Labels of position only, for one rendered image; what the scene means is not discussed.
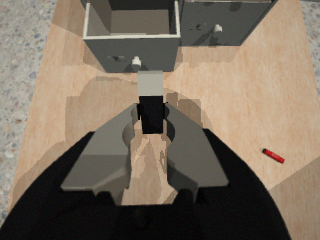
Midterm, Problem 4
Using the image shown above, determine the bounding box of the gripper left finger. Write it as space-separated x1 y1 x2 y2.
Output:
0 103 141 240

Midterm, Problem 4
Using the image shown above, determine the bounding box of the grey chest of drawers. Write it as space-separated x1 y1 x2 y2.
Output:
80 0 278 46

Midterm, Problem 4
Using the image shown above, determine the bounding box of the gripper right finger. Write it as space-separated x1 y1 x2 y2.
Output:
163 102 292 240

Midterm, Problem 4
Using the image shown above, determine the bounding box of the grey drawer front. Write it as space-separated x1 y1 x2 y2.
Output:
179 0 272 45
83 0 180 73

